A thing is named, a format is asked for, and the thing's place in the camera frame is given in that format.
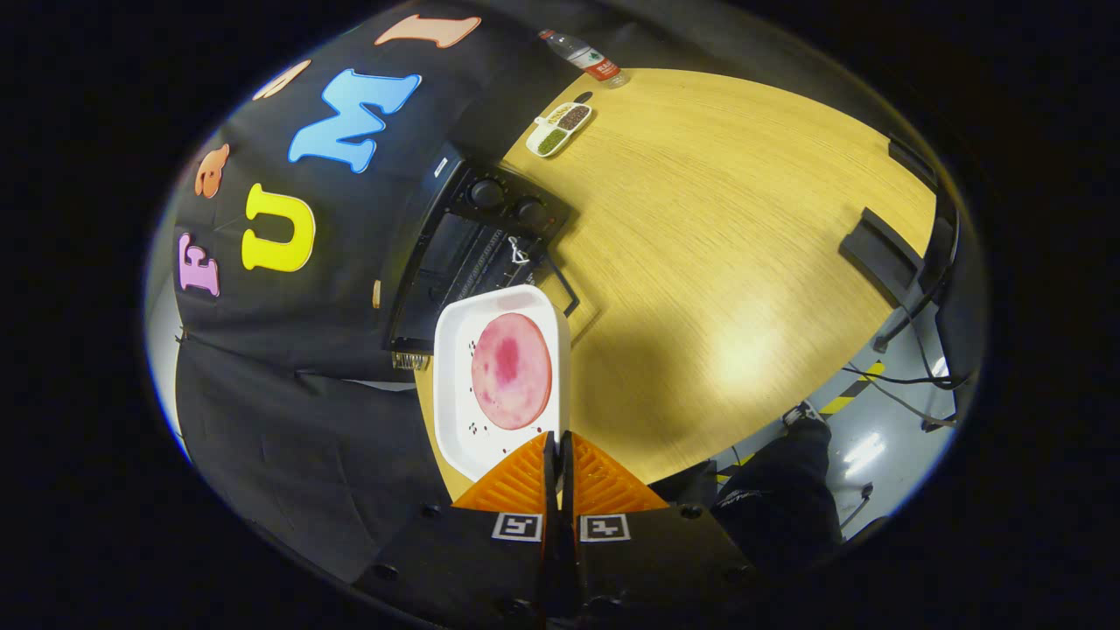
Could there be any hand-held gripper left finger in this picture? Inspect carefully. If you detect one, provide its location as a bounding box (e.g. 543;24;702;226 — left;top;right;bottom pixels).
354;430;561;627

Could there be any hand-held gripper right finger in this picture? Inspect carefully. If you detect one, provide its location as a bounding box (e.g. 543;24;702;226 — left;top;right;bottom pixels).
560;430;758;627

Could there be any pink ham slice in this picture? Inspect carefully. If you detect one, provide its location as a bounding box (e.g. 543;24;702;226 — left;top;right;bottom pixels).
471;312;554;431

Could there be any white square plate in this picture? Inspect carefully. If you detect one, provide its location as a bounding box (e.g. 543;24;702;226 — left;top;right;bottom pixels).
433;284;572;484

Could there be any black toaster oven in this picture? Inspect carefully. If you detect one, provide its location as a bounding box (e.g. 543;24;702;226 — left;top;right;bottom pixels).
385;144;580;355

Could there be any person's leg in dark trousers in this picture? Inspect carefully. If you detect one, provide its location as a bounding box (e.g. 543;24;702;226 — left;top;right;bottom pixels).
713;418;845;574

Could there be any black backdrop cloth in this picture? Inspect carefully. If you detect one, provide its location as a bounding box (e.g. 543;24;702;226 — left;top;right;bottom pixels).
171;0;666;583

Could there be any yellow black floor tape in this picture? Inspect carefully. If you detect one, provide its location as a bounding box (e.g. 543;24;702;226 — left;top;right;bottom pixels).
818;359;886;417

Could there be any black chair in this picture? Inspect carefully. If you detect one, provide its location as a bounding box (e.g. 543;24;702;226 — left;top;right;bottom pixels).
838;207;926;309
888;136;961;290

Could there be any white divided dish with beans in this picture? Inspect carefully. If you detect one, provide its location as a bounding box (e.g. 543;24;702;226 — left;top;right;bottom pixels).
525;101;593;159

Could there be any clear plastic water bottle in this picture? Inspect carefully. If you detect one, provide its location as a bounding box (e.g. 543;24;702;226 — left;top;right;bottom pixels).
538;29;631;90

